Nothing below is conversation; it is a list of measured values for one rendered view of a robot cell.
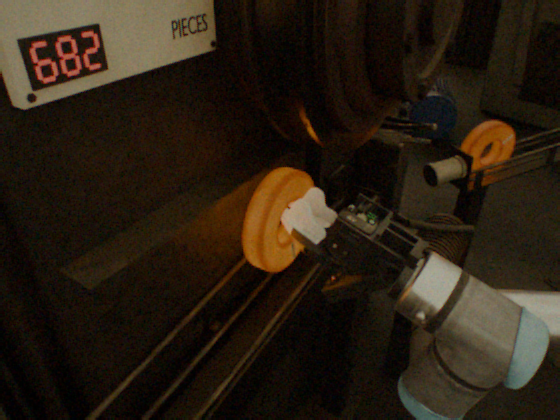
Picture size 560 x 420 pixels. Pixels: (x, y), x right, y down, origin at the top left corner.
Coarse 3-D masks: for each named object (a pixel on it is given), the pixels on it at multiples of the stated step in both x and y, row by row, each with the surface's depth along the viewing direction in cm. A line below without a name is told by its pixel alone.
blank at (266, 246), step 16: (272, 176) 60; (288, 176) 60; (304, 176) 64; (256, 192) 59; (272, 192) 58; (288, 192) 61; (304, 192) 65; (256, 208) 58; (272, 208) 58; (256, 224) 58; (272, 224) 59; (256, 240) 58; (272, 240) 61; (288, 240) 66; (256, 256) 60; (272, 256) 62; (288, 256) 66
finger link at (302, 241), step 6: (294, 228) 60; (294, 234) 60; (300, 234) 59; (294, 240) 60; (300, 240) 59; (306, 240) 59; (300, 246) 59; (306, 246) 58; (312, 246) 58; (318, 246) 58; (324, 246) 59; (306, 252) 59; (312, 252) 58; (318, 252) 58; (324, 252) 58; (312, 258) 58; (318, 258) 58; (324, 258) 58; (324, 264) 58; (330, 264) 57
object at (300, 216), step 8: (304, 200) 58; (296, 208) 59; (304, 208) 58; (288, 216) 61; (296, 216) 60; (304, 216) 59; (312, 216) 58; (288, 224) 60; (296, 224) 60; (304, 224) 60; (312, 224) 59; (288, 232) 61; (304, 232) 60; (312, 232) 59; (320, 232) 58; (312, 240) 59; (320, 240) 59
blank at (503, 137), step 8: (480, 128) 107; (488, 128) 106; (496, 128) 106; (504, 128) 107; (472, 136) 107; (480, 136) 106; (488, 136) 107; (496, 136) 108; (504, 136) 109; (512, 136) 110; (464, 144) 109; (472, 144) 107; (480, 144) 107; (496, 144) 112; (504, 144) 111; (512, 144) 112; (472, 152) 108; (480, 152) 109; (496, 152) 113; (504, 152) 112; (480, 160) 114; (488, 160) 113; (496, 160) 113; (472, 168) 111; (496, 168) 114; (472, 176) 112; (488, 176) 115
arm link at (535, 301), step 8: (512, 296) 66; (520, 296) 65; (528, 296) 65; (536, 296) 65; (544, 296) 64; (552, 296) 64; (520, 304) 64; (528, 304) 64; (536, 304) 64; (544, 304) 63; (552, 304) 63; (536, 312) 63; (544, 312) 63; (552, 312) 62; (544, 320) 62; (552, 320) 62; (416, 328) 65; (552, 328) 62; (552, 336) 62; (552, 344) 63
